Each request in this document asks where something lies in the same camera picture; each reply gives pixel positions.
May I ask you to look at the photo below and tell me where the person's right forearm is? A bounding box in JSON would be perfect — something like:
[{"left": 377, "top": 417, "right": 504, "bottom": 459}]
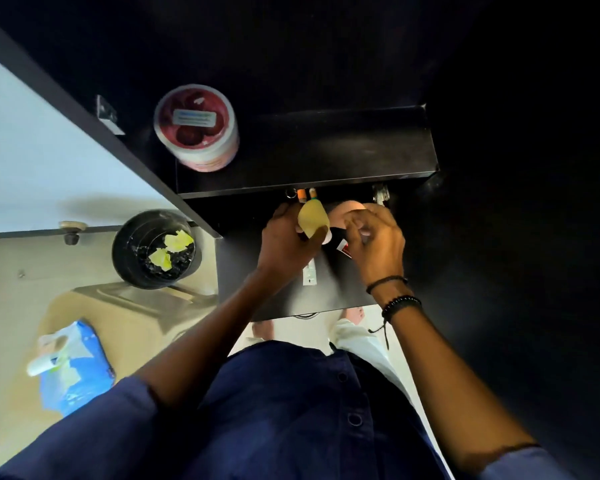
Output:
[{"left": 375, "top": 289, "right": 539, "bottom": 473}]

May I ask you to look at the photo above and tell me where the person's left forearm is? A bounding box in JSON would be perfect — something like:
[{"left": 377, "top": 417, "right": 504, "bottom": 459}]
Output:
[{"left": 135, "top": 267, "right": 281, "bottom": 408}]

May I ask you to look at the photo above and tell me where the crumpled yellow wipe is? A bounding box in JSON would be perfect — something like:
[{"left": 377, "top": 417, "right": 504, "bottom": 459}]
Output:
[
  {"left": 163, "top": 229, "right": 196, "bottom": 253},
  {"left": 147, "top": 247, "right": 174, "bottom": 273}
]

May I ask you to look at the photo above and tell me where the person's left hand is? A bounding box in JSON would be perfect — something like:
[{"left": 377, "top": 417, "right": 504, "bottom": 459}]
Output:
[{"left": 256, "top": 202, "right": 329, "bottom": 283}]

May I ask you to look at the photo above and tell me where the white cabinet door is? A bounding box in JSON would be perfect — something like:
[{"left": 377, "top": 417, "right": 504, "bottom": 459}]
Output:
[{"left": 0, "top": 47, "right": 221, "bottom": 241}]

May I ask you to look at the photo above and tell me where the blue wipes packet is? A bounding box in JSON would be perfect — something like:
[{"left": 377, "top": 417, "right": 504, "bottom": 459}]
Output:
[{"left": 39, "top": 320, "right": 117, "bottom": 418}]

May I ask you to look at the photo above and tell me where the black waste bin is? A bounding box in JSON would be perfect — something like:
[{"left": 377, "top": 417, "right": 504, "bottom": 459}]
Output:
[{"left": 111, "top": 209, "right": 203, "bottom": 291}]

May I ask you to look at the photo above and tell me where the person's right hand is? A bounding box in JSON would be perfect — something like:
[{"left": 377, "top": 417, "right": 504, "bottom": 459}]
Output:
[{"left": 343, "top": 203, "right": 407, "bottom": 291}]

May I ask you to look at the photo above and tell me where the small white roll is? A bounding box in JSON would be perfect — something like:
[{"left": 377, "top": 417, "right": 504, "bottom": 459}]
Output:
[{"left": 26, "top": 354, "right": 63, "bottom": 377}]

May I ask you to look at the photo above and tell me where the black cabinet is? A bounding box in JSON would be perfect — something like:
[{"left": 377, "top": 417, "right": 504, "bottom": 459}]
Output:
[{"left": 0, "top": 0, "right": 600, "bottom": 480}]

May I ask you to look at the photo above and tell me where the red cream jar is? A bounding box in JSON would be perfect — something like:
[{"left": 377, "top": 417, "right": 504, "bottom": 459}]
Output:
[{"left": 153, "top": 83, "right": 241, "bottom": 173}]

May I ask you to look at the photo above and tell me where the pink makeup sponge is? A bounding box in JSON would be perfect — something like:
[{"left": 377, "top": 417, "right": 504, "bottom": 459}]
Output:
[{"left": 328, "top": 200, "right": 369, "bottom": 231}]

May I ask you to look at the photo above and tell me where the round metal door knob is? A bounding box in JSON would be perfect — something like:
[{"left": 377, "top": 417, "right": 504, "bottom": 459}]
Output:
[{"left": 58, "top": 220, "right": 89, "bottom": 247}]

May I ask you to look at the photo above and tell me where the yellow makeup sponge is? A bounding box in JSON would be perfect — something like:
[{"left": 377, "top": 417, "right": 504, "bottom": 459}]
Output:
[{"left": 297, "top": 198, "right": 333, "bottom": 245}]

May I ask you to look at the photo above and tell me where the black bead bracelet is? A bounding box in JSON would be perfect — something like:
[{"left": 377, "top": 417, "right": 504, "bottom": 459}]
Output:
[{"left": 381, "top": 294, "right": 423, "bottom": 323}]

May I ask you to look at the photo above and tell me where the navy blue shirt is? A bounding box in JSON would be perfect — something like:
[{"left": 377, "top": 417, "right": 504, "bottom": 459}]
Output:
[{"left": 0, "top": 339, "right": 576, "bottom": 480}]

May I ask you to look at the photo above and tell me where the beige plastic stool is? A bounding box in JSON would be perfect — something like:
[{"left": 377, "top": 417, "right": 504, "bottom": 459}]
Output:
[{"left": 9, "top": 282, "right": 219, "bottom": 421}]

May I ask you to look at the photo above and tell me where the black thread bracelet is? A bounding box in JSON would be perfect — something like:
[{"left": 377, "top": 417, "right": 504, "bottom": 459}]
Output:
[{"left": 365, "top": 275, "right": 410, "bottom": 351}]

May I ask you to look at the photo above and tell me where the black shelf board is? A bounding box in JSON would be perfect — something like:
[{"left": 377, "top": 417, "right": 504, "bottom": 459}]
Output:
[{"left": 175, "top": 105, "right": 440, "bottom": 199}]

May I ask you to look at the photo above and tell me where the silver door hinge bracket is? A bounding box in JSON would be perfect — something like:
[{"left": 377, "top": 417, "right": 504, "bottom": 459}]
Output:
[{"left": 95, "top": 94, "right": 126, "bottom": 137}]

